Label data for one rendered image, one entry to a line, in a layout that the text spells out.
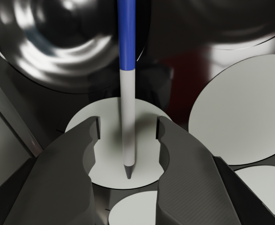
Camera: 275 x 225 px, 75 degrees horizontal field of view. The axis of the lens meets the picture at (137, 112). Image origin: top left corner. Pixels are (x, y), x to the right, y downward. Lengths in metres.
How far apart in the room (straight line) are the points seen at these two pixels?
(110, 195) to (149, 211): 0.05
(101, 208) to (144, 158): 0.08
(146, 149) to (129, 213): 0.09
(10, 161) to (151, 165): 0.13
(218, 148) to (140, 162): 0.07
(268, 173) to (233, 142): 0.06
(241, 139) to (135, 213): 0.13
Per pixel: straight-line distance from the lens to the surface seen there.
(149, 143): 0.16
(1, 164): 0.20
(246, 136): 0.18
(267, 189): 0.24
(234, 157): 0.19
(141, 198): 0.21
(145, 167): 0.17
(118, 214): 0.23
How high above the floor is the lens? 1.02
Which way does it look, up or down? 61 degrees down
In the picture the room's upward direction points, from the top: 177 degrees clockwise
